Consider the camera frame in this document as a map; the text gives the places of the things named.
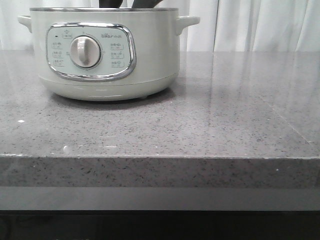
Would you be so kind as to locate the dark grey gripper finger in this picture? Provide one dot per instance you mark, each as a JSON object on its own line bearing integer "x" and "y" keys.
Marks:
{"x": 145, "y": 4}
{"x": 110, "y": 3}

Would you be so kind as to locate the white curtain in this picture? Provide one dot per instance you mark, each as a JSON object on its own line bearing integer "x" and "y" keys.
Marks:
{"x": 225, "y": 25}

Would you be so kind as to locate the pale green electric cooking pot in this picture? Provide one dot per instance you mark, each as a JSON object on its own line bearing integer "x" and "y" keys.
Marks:
{"x": 106, "y": 54}

